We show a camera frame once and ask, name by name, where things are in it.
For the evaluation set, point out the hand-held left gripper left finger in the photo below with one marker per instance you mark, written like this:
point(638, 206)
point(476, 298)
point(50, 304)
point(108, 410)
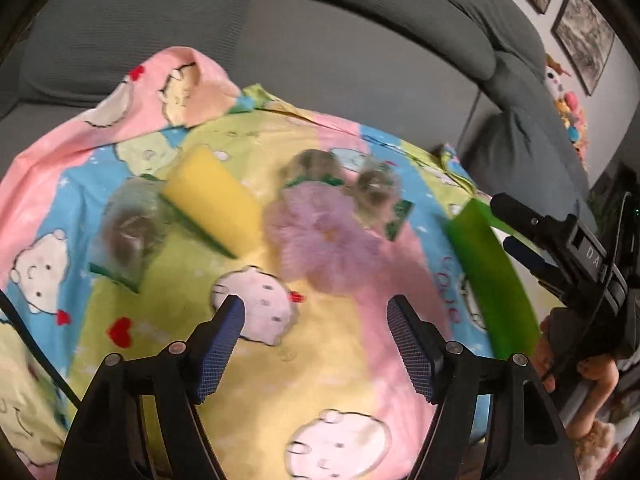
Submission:
point(222, 345)

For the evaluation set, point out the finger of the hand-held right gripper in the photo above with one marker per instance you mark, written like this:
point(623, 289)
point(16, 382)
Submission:
point(525, 256)
point(520, 212)

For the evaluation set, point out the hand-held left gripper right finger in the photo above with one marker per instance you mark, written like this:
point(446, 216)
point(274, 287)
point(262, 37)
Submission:
point(412, 355)

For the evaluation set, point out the green box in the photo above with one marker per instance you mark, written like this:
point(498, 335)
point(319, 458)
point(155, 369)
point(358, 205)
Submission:
point(490, 270)

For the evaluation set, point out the clear bagged steel scourer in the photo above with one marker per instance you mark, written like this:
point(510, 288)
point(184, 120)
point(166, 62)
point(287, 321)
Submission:
point(125, 235)
point(310, 167)
point(375, 192)

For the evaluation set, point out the purple mesh bath pouf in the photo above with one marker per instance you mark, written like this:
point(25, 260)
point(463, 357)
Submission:
point(320, 235)

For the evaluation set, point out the yellow sponge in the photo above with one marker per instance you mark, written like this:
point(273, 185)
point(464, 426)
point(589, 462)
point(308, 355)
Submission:
point(210, 195)

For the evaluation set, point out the person's right hand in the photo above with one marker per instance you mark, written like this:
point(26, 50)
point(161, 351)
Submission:
point(597, 380)

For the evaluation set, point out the grey sofa cushion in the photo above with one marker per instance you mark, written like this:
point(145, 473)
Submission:
point(125, 25)
point(530, 160)

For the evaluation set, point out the printed cartoon blanket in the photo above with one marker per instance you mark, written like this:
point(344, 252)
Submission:
point(325, 350)

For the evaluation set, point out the pink plush toy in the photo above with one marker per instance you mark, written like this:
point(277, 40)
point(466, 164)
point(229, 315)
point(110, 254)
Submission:
point(572, 115)

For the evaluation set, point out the white plush toy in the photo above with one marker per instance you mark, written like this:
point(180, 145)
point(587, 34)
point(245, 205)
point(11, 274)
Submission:
point(554, 76)

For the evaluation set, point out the grey sofa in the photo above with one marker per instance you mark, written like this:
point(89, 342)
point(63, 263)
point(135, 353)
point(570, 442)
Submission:
point(350, 70)

